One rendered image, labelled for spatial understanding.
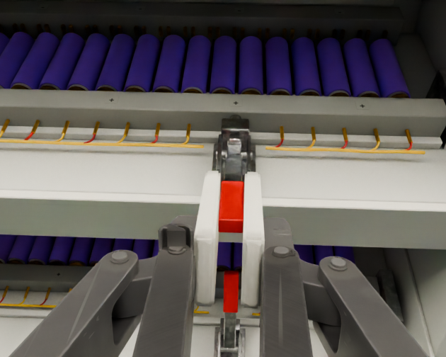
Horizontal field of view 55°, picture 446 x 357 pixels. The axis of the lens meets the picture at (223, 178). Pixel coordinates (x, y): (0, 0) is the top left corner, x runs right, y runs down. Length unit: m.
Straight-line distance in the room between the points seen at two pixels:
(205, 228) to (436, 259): 0.25
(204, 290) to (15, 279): 0.31
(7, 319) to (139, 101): 0.26
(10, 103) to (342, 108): 0.22
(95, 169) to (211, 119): 0.08
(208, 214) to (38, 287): 0.31
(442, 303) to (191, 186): 0.21
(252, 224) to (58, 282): 0.30
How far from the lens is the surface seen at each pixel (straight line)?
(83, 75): 0.33
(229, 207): 0.20
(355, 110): 0.29
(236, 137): 0.25
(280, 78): 0.31
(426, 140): 0.31
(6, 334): 0.47
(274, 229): 0.18
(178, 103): 0.29
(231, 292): 0.36
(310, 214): 0.27
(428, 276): 0.39
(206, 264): 0.16
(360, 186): 0.28
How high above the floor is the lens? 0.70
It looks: 34 degrees down
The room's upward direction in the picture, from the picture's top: straight up
